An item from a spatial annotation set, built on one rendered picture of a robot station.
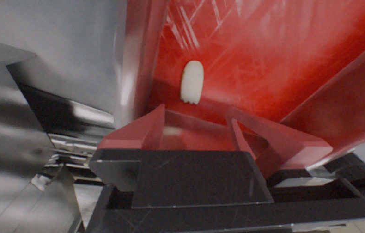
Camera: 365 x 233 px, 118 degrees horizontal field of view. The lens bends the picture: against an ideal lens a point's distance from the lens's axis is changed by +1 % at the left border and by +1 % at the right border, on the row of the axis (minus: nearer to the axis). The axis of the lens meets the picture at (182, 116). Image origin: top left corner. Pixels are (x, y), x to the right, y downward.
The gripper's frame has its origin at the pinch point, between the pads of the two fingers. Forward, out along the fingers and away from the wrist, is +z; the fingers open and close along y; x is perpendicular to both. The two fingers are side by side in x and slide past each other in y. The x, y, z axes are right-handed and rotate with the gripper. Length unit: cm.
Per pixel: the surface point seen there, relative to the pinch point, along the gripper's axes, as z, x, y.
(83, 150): 5.1, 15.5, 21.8
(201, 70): 8.1, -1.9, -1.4
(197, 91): 7.7, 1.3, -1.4
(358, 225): 1, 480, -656
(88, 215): -1, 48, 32
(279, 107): 8.3, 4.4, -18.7
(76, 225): 0, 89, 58
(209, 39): 8.7, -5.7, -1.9
